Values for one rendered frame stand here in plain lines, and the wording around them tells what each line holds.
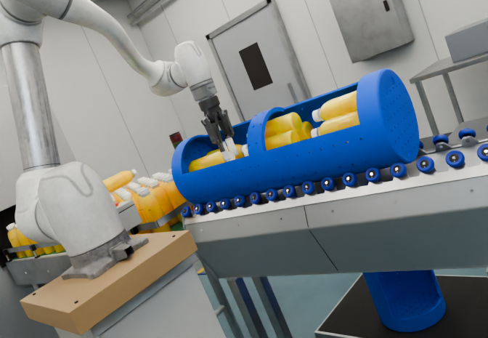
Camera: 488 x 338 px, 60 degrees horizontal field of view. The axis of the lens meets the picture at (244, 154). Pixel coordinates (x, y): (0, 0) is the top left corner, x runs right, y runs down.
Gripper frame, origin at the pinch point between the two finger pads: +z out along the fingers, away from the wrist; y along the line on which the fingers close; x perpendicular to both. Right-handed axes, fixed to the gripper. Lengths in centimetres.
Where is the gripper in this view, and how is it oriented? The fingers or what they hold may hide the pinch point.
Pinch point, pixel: (228, 149)
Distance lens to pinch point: 157.9
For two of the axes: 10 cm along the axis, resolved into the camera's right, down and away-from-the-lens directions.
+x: -7.4, 2.1, 6.3
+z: 3.8, 9.2, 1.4
